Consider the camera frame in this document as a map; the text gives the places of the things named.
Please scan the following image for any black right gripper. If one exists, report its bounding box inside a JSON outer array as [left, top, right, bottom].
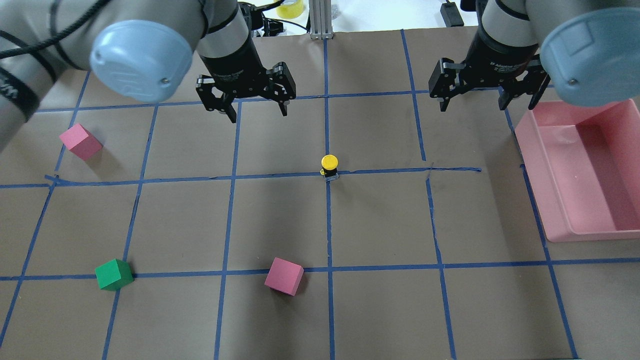
[[429, 27, 551, 112]]

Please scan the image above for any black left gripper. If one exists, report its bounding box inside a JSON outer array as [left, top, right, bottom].
[[195, 35, 297, 125]]

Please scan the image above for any yellow emergency stop button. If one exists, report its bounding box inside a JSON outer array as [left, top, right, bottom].
[[320, 153, 339, 182]]

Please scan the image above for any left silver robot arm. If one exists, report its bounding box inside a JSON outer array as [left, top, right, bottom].
[[0, 0, 297, 148]]

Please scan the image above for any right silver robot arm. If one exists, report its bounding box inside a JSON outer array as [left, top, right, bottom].
[[429, 0, 640, 111]]

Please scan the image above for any black power adapter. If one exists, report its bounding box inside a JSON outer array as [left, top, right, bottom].
[[439, 0, 466, 28]]

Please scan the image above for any yellow tape roll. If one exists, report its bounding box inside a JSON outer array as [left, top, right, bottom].
[[275, 0, 306, 20]]

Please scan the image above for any pink plastic bin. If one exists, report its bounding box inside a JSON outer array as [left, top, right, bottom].
[[515, 99, 640, 243]]

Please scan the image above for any pink cube far side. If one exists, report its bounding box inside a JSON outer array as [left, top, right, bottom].
[[59, 123, 103, 162]]

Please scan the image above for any pink cube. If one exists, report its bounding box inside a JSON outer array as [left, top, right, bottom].
[[59, 123, 103, 162], [263, 257, 304, 296]]

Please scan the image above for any pink cube near centre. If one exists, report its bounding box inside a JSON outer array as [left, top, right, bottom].
[[263, 257, 304, 296]]

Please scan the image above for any green cube near base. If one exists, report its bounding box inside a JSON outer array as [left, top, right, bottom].
[[94, 259, 134, 292]]

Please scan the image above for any aluminium frame post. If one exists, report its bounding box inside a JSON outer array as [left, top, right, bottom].
[[308, 0, 334, 40]]

